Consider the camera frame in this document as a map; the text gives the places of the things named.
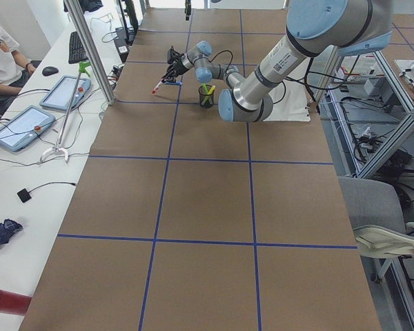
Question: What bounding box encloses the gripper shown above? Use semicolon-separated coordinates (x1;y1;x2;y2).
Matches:
161;61;193;83

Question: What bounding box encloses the blue marker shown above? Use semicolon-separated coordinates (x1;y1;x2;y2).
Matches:
165;81;182;86

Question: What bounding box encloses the red capped white marker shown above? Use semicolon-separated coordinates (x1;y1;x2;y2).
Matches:
152;80;163;94

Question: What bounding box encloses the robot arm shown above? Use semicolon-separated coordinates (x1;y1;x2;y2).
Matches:
161;41;245;88
218;0;394;122

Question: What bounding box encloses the black mesh pen cup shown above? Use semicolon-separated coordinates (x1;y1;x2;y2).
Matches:
198;83;215;108

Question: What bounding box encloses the yellow marker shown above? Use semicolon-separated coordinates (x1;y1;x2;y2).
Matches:
206;86;216;95

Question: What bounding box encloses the black keyboard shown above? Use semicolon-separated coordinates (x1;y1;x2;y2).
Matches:
68;31;88;64

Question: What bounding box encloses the far teach pendant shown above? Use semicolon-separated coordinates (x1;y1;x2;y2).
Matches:
39;75;92;112

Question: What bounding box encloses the teach pendant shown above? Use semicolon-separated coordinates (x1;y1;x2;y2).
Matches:
0;106;56;152
39;75;92;112

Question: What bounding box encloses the black computer mouse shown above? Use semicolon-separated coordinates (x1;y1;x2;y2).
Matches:
41;66;59;77

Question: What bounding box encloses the near teach pendant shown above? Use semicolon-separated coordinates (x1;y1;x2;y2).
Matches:
0;106;56;152

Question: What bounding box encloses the person in white shirt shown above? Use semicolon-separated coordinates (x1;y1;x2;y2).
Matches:
0;26;39;115

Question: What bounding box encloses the small black square device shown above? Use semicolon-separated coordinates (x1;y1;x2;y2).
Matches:
17;188;32;203

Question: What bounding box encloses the folded dark umbrella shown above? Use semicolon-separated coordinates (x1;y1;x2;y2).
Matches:
0;219;23;249

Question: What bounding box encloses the grey office chair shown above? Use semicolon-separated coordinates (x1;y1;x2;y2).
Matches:
338;177;414;283

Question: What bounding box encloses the red cylinder bottle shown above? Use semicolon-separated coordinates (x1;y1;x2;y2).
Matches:
0;289;32;316

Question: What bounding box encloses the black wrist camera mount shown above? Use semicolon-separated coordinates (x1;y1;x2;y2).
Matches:
167;46;183;65

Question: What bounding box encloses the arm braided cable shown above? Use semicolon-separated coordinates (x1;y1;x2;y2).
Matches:
208;50;244;75

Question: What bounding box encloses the green handled reach grabber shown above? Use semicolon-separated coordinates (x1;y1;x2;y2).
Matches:
39;61;90;163

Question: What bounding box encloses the aluminium frame post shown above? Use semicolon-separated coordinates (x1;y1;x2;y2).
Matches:
64;0;115;105

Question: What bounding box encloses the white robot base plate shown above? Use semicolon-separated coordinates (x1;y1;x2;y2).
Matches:
265;81;311;122

